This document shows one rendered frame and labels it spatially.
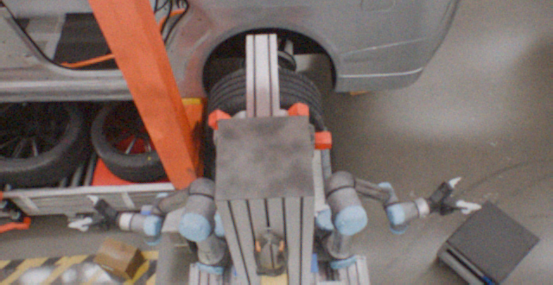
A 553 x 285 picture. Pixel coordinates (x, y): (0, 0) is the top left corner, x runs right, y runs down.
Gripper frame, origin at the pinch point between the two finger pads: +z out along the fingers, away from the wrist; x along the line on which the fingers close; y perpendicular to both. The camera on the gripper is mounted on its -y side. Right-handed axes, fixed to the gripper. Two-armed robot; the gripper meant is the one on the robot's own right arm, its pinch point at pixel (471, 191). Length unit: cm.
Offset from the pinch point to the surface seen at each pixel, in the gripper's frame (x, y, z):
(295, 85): -86, -1, -50
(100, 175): -131, 80, -175
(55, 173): -133, 69, -200
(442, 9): -89, -24, 30
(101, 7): -67, -79, -124
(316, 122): -74, 17, -42
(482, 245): -14, 89, 36
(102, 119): -155, 53, -165
